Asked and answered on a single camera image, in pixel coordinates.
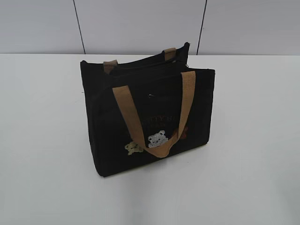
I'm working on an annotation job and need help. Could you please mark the black tote bag brown handles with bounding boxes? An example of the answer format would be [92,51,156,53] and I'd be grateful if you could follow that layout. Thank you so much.
[80,43,215,177]

